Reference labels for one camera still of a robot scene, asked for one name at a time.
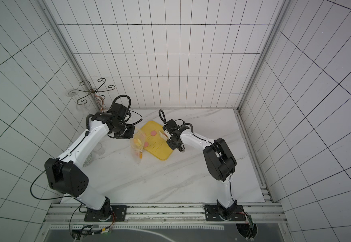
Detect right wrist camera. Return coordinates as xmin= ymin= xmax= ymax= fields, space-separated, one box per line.
xmin=163 ymin=119 xmax=179 ymax=133

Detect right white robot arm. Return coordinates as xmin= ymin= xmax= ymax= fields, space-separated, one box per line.
xmin=158 ymin=110 xmax=238 ymax=221

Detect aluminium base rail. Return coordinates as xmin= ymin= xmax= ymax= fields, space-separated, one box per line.
xmin=40 ymin=203 xmax=288 ymax=236

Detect steel tongs white tips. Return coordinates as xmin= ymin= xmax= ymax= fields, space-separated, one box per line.
xmin=159 ymin=130 xmax=171 ymax=141

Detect yellow plastic tray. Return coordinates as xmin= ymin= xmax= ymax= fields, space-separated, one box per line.
xmin=141 ymin=121 xmax=173 ymax=161

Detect black wire cup rack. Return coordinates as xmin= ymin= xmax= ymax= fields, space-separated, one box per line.
xmin=65 ymin=78 xmax=116 ymax=105

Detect clear drinking glass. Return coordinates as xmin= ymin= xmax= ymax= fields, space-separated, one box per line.
xmin=93 ymin=142 xmax=105 ymax=156

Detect clear resealable zip bag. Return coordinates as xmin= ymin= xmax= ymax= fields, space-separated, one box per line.
xmin=130 ymin=129 xmax=147 ymax=164

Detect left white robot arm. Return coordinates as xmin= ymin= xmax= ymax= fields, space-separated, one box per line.
xmin=43 ymin=94 xmax=136 ymax=221

